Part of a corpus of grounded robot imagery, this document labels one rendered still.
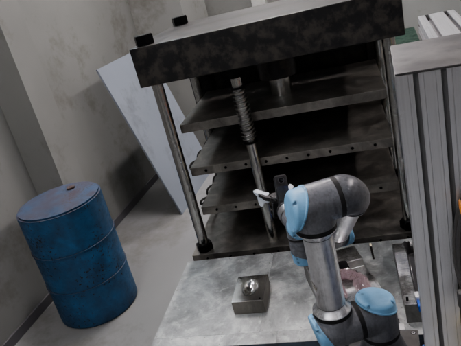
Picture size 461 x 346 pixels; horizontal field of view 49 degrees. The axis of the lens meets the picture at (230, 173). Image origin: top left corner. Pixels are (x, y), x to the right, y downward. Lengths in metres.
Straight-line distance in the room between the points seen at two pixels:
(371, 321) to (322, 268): 0.25
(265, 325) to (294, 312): 0.15
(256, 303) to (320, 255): 0.99
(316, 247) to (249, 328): 0.99
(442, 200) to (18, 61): 3.71
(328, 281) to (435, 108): 0.69
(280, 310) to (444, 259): 1.39
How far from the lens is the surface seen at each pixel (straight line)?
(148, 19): 6.73
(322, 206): 1.35
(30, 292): 4.59
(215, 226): 3.25
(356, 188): 1.38
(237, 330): 2.35
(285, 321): 2.33
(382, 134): 2.76
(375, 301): 1.61
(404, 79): 0.94
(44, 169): 4.52
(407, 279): 2.33
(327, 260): 1.44
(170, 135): 2.73
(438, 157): 0.99
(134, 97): 5.49
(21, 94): 4.35
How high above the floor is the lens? 2.26
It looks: 22 degrees down
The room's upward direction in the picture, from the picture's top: 14 degrees counter-clockwise
